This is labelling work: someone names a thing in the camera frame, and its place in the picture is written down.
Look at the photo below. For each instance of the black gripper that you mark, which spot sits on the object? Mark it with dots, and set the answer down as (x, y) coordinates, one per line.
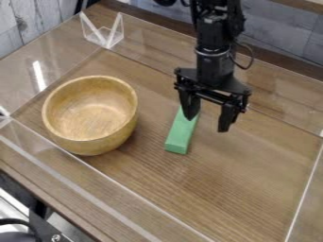
(211, 81)

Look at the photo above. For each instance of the green rectangular block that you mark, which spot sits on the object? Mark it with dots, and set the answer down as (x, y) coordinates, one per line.
(180, 134)

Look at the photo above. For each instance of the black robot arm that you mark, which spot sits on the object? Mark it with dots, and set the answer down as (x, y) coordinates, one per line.
(219, 24)

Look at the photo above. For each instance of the wooden bowl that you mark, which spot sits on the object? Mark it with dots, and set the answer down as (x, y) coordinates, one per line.
(90, 114)

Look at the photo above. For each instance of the clear acrylic enclosure wall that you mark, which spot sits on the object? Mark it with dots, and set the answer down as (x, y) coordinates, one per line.
(246, 186)

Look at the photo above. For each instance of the clear acrylic corner bracket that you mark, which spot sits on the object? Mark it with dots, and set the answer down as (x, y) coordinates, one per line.
(106, 37)

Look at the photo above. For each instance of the black metal bracket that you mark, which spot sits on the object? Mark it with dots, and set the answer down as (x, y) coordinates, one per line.
(48, 233)

